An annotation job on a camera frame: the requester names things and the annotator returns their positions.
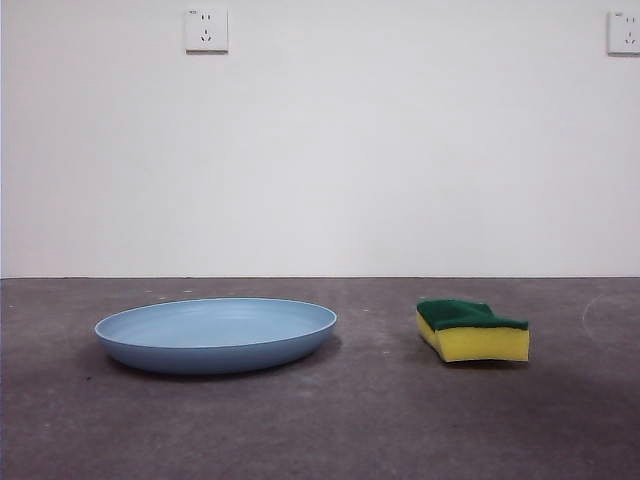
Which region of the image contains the white wall socket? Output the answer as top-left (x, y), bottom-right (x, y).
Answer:
top-left (184, 6), bottom-right (230, 55)
top-left (606, 10), bottom-right (640, 56)

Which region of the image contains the light blue round plate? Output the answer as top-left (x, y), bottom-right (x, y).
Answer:
top-left (93, 297), bottom-right (339, 376)

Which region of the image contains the yellow sponge with green pad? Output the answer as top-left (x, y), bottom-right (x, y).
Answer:
top-left (415, 298), bottom-right (531, 364)

